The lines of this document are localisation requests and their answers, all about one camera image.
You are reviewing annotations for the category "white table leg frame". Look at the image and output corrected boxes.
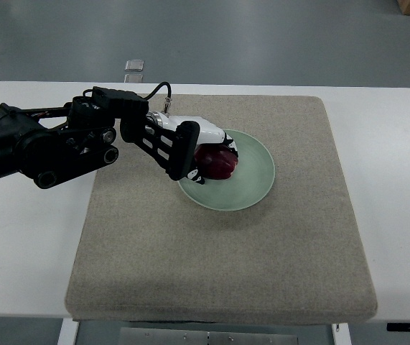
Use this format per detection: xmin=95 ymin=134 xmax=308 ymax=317
xmin=57 ymin=318 xmax=80 ymax=345

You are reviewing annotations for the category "light green plate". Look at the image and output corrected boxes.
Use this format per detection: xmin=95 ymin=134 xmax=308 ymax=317
xmin=179 ymin=129 xmax=276 ymax=211

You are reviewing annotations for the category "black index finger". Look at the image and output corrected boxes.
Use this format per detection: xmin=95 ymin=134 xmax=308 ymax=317
xmin=225 ymin=138 xmax=239 ymax=161

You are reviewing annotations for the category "red apple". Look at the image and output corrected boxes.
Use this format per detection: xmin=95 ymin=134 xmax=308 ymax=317
xmin=195 ymin=144 xmax=238 ymax=180

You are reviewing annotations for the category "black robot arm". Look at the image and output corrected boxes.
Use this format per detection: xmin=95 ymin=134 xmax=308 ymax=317
xmin=0 ymin=86 xmax=238 ymax=189

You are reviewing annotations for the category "metal base plate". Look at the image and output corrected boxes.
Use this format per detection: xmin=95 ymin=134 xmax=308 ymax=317
xmin=118 ymin=327 xmax=299 ymax=345

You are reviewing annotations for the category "beige fabric cushion mat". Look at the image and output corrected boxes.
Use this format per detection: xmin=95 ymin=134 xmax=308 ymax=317
xmin=65 ymin=94 xmax=378 ymax=325

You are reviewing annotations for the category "clear floor marker upper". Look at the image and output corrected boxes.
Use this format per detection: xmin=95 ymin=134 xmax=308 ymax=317
xmin=124 ymin=59 xmax=144 ymax=72

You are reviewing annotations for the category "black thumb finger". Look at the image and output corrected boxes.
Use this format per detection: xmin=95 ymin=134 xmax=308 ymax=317
xmin=186 ymin=168 xmax=205 ymax=185

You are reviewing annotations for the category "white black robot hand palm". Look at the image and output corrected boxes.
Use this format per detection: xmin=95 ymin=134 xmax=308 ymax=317
xmin=146 ymin=111 xmax=232 ymax=145

